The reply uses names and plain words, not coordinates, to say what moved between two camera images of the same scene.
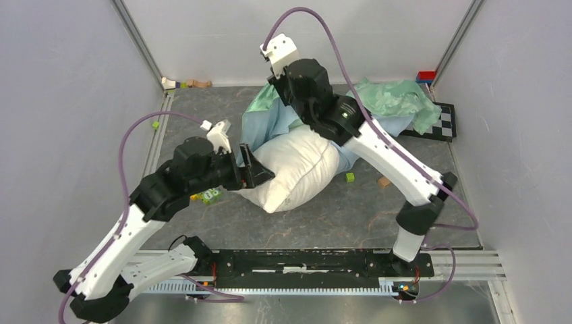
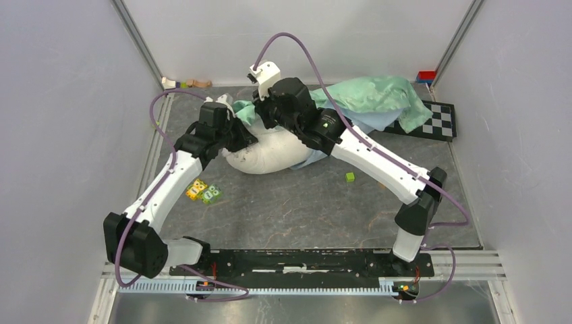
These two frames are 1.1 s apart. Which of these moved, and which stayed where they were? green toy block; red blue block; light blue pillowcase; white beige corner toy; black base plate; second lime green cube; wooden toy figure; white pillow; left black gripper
Moved: light blue pillowcase; white pillow; left black gripper
Stayed: black base plate; wooden toy figure; red blue block; green toy block; second lime green cube; white beige corner toy
